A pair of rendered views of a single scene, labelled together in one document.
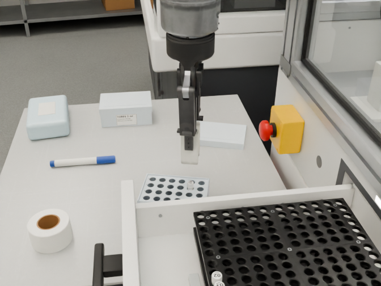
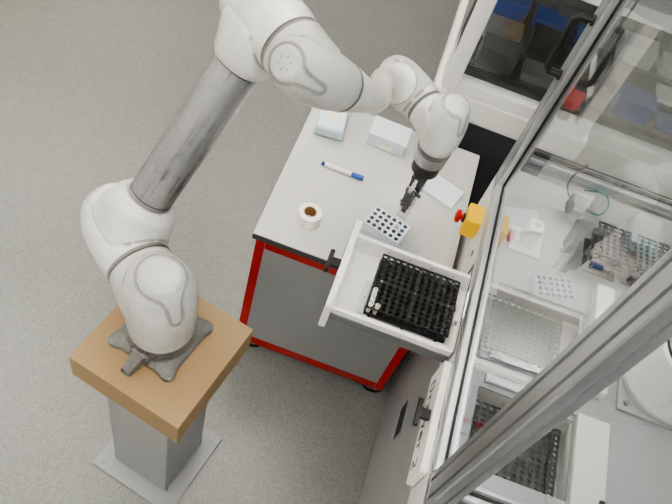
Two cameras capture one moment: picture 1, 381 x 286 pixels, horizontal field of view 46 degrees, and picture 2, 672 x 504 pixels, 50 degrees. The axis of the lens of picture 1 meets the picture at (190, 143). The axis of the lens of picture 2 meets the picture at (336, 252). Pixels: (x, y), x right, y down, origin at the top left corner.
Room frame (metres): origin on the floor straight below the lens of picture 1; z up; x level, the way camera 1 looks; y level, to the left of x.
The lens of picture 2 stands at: (-0.68, -0.05, 2.44)
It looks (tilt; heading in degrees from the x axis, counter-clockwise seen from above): 54 degrees down; 8
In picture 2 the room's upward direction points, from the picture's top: 21 degrees clockwise
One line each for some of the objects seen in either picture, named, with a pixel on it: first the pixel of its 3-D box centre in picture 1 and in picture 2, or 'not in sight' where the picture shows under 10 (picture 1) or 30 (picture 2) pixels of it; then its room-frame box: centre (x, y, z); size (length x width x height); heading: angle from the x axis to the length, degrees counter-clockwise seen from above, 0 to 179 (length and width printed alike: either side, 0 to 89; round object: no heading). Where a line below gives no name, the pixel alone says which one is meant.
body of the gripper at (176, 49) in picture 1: (190, 58); (423, 171); (0.67, 0.00, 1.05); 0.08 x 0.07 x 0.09; 173
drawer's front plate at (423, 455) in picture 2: not in sight; (429, 422); (0.11, -0.29, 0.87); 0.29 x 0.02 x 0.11; 8
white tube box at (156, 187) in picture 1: (174, 196); (385, 227); (0.66, 0.03, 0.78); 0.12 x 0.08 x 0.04; 83
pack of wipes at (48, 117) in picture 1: (48, 116); (333, 117); (0.97, 0.35, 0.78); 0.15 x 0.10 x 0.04; 14
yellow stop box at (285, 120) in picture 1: (284, 129); (470, 220); (0.75, -0.18, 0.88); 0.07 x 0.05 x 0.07; 8
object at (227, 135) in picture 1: (217, 134); (440, 190); (0.91, -0.07, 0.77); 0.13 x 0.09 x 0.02; 80
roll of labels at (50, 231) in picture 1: (50, 230); (309, 215); (0.57, 0.24, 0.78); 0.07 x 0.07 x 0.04
